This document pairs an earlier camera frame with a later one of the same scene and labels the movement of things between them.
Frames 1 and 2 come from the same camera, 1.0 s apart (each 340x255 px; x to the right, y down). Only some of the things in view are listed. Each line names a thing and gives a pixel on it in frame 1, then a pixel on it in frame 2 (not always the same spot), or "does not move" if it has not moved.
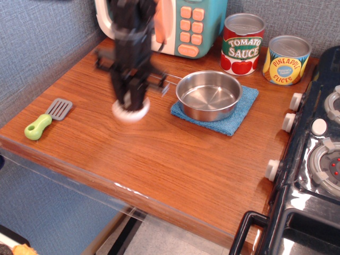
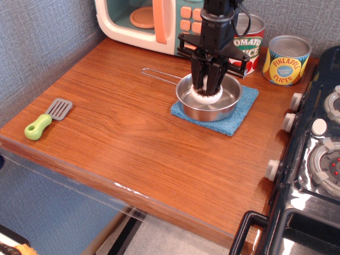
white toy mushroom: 121,113 to 201,95
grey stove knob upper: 295,102 does not move
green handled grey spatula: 57,111 does not move
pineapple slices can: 287,58 does not move
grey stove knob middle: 288,121 does not move
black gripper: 132,59 to 216,40
